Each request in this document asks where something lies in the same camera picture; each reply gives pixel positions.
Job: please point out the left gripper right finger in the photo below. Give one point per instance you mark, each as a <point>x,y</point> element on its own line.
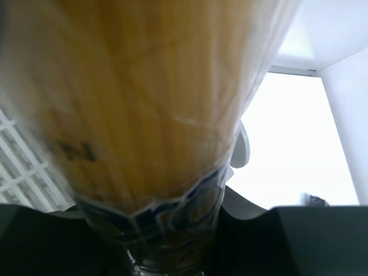
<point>289,240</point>

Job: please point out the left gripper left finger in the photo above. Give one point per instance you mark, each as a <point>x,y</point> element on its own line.
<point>61,243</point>

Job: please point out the pasta bag label side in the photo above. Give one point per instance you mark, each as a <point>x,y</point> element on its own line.
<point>138,104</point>
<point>313,200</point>

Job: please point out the grey three-tier tray shelf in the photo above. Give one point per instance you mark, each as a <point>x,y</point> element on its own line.
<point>27,179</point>

